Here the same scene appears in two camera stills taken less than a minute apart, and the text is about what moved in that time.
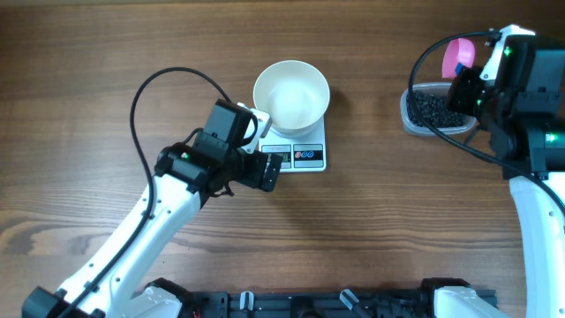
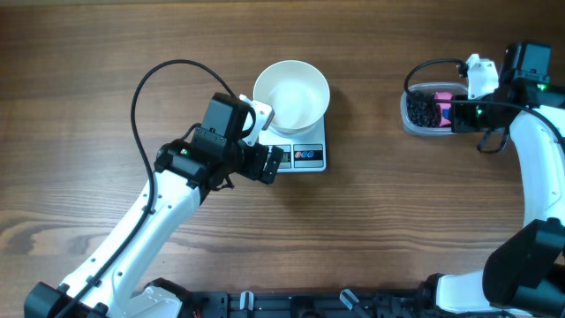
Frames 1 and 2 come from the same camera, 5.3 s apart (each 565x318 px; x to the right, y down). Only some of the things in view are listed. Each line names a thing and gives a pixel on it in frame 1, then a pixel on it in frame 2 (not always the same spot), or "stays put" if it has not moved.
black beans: [433, 108] stays put
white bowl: [295, 94] stays put
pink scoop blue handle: [458, 51] → [445, 108]
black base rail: [344, 304] stays put
